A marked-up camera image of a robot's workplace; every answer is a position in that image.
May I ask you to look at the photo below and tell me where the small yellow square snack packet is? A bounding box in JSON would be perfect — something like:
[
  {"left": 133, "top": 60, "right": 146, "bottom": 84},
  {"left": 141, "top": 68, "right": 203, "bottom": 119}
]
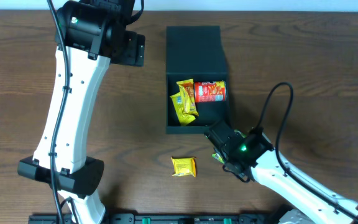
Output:
[{"left": 171, "top": 157, "right": 196, "bottom": 177}]

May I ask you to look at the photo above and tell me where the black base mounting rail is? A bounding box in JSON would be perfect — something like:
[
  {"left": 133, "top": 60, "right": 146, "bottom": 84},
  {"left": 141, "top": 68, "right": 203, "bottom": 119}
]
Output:
[{"left": 28, "top": 212, "right": 279, "bottom": 224}]

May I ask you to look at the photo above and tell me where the yellow wafer snack packet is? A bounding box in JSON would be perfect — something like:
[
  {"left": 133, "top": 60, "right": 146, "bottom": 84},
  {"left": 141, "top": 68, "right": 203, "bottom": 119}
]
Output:
[{"left": 170, "top": 93, "right": 196, "bottom": 126}]

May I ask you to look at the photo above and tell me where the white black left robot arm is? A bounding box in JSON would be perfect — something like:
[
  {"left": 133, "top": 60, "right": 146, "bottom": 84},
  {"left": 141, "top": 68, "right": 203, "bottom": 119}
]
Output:
[{"left": 17, "top": 0, "right": 145, "bottom": 223}]

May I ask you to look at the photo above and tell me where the black gift box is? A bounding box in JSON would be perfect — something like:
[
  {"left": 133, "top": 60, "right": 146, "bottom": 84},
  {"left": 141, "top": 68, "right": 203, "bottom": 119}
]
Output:
[{"left": 166, "top": 26, "right": 232, "bottom": 134}]

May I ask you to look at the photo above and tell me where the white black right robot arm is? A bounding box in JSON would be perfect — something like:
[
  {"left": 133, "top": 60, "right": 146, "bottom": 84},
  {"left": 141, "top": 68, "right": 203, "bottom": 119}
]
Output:
[{"left": 204, "top": 121, "right": 358, "bottom": 223}]

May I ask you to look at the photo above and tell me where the green white snack packet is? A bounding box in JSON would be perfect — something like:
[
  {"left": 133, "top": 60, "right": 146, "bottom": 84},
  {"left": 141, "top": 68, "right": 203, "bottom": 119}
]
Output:
[{"left": 211, "top": 129, "right": 246, "bottom": 164}]

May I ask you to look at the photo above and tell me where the yellow peanut butter snack packet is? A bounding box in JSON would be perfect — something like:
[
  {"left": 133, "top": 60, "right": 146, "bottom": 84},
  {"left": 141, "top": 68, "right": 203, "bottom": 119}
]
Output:
[{"left": 177, "top": 79, "right": 199, "bottom": 116}]

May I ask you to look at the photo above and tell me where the red Pringles can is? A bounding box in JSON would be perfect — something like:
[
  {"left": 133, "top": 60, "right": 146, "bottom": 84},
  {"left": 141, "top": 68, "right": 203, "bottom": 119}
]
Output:
[{"left": 194, "top": 81, "right": 227, "bottom": 103}]

